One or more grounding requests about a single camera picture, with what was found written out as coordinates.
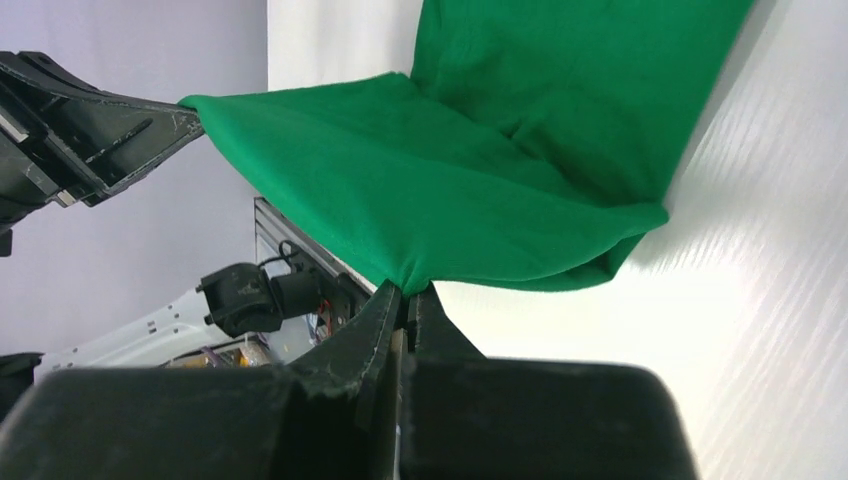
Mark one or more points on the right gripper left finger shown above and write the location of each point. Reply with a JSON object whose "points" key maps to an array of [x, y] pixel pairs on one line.
{"points": [[329, 414]]}

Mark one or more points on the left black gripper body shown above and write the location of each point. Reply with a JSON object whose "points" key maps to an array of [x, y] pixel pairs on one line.
{"points": [[25, 186]]}

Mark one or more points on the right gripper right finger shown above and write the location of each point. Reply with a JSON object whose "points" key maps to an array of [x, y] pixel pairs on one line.
{"points": [[466, 416]]}

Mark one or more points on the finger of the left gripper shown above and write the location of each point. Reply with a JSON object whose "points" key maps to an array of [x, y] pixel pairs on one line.
{"points": [[95, 143]]}

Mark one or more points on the green t shirt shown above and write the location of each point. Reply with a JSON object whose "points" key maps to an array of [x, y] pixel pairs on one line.
{"points": [[530, 147]]}

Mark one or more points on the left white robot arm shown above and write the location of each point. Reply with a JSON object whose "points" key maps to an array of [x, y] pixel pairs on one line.
{"points": [[229, 304]]}

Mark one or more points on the aluminium rail frame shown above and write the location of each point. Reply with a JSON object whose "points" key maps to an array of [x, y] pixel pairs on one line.
{"points": [[272, 229]]}

